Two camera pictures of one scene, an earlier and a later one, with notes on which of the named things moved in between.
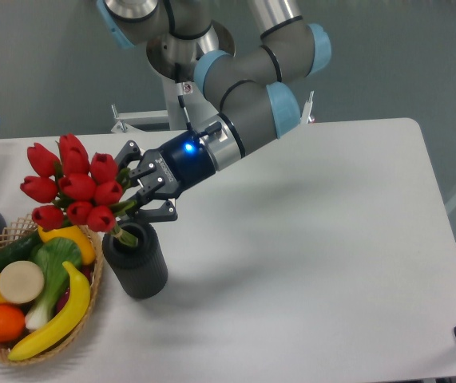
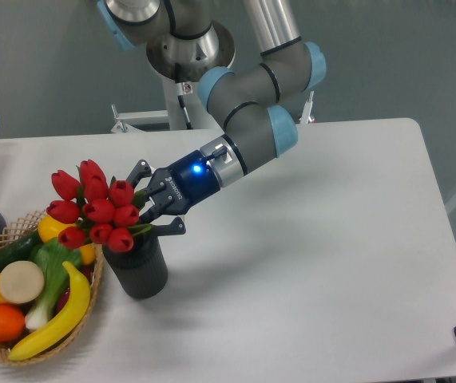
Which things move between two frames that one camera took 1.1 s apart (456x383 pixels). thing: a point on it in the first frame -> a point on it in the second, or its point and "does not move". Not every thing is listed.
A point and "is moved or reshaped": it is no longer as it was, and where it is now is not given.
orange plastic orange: [2, 323] does not move
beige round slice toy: [21, 282] does not move
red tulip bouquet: [89, 191] is moved or reshaped
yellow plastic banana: [62, 325] does not move
